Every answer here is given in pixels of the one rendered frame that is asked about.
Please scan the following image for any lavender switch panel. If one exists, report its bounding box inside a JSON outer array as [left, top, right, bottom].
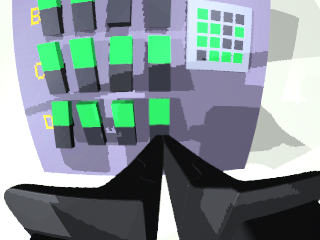
[[12, 0, 271, 176]]

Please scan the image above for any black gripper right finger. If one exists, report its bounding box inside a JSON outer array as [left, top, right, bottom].
[[161, 136, 320, 240]]

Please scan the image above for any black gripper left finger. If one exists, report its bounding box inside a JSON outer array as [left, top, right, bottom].
[[4, 136, 163, 240]]

